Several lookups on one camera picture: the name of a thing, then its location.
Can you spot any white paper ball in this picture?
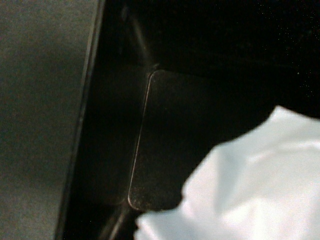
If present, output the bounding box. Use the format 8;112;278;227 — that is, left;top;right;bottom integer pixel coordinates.
133;106;320;240

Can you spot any black square bin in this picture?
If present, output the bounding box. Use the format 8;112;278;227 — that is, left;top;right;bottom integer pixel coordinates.
55;0;320;240

